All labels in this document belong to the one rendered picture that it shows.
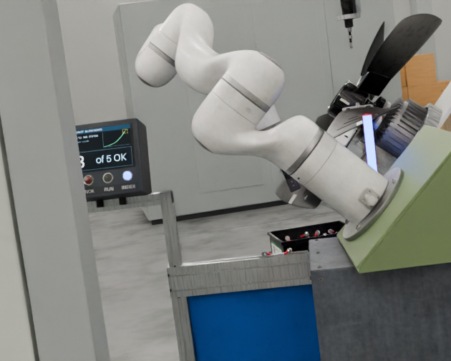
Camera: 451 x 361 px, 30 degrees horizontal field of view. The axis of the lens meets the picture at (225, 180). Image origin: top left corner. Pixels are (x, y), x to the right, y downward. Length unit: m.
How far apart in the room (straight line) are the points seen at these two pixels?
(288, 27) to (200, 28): 6.07
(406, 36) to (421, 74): 8.13
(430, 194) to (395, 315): 0.26
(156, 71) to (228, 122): 0.40
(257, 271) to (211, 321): 0.19
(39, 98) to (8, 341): 0.21
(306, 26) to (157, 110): 1.60
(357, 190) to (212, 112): 0.34
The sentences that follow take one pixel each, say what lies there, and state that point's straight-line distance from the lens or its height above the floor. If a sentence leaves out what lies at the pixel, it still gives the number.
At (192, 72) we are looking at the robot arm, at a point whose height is 1.35.
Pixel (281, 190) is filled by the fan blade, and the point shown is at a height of 0.96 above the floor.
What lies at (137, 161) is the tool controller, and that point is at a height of 1.15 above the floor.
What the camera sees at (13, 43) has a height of 1.39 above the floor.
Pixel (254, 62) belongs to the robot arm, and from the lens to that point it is 1.75.
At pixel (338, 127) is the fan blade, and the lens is 2.32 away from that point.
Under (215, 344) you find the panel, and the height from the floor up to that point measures 0.64.
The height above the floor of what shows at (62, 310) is 1.16.
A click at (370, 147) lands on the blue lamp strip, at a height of 1.11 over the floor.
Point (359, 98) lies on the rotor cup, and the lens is 2.55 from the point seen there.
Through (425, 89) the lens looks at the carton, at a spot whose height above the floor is 0.81.
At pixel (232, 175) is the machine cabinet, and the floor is 0.36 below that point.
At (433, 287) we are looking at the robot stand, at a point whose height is 0.87.
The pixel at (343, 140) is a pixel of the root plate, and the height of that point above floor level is 1.09.
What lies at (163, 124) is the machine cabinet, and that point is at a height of 0.92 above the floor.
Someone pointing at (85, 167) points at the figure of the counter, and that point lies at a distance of 2.16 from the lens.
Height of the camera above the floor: 1.34
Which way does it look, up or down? 7 degrees down
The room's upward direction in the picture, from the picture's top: 7 degrees counter-clockwise
